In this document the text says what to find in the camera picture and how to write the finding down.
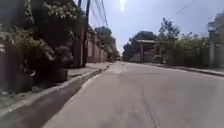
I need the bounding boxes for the wooden utility pole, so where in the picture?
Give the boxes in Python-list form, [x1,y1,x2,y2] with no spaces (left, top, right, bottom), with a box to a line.
[81,0,92,68]

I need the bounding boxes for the grey boundary wall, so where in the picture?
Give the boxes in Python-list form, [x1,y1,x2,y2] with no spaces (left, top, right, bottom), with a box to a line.
[159,42,224,70]

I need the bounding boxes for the group of dark trees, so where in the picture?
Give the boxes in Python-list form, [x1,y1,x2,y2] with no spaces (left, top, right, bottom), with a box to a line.
[121,17,182,63]

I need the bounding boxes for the building with flat roof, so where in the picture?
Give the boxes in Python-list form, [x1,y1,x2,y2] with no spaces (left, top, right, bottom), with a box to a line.
[134,38,162,64]

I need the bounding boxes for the row of green bushes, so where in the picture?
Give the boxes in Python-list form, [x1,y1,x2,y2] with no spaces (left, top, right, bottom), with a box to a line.
[0,0,85,95]

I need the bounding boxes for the raised concrete pavement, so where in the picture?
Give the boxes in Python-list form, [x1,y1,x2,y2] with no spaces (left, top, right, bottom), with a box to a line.
[143,62,224,78]

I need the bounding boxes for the grey concrete road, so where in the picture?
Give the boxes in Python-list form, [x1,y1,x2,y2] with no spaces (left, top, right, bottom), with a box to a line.
[41,61,224,128]

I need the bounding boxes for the pale brick wall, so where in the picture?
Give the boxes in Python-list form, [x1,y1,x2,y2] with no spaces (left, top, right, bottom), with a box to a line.
[86,27,115,65]

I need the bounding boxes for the concrete roadside gutter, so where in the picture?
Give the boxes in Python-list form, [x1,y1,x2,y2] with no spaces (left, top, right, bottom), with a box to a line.
[0,65,112,128]

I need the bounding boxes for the overhead wires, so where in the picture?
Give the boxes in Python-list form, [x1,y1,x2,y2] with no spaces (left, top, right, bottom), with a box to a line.
[77,0,196,30]

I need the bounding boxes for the large green tree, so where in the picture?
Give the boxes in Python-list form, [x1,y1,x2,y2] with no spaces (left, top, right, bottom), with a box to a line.
[204,10,224,36]

